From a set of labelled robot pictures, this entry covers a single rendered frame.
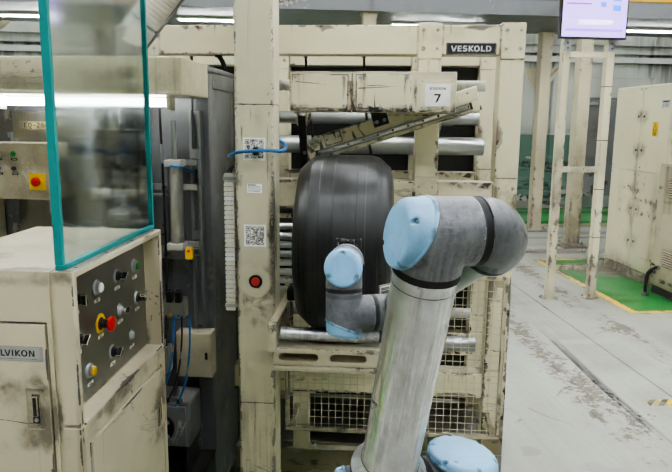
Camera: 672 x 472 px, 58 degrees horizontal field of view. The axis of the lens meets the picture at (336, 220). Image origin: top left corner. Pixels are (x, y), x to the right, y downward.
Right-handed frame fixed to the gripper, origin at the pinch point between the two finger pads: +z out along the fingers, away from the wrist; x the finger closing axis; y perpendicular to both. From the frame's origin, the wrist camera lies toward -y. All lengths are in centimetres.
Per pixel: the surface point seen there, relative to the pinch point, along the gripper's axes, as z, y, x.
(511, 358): 243, -92, -102
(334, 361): 19.3, -36.2, 5.3
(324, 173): 11.7, 25.8, 9.2
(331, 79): 42, 61, 10
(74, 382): -48, -25, 60
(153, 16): 42, 83, 77
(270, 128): 18, 40, 28
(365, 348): 19.0, -31.3, -4.9
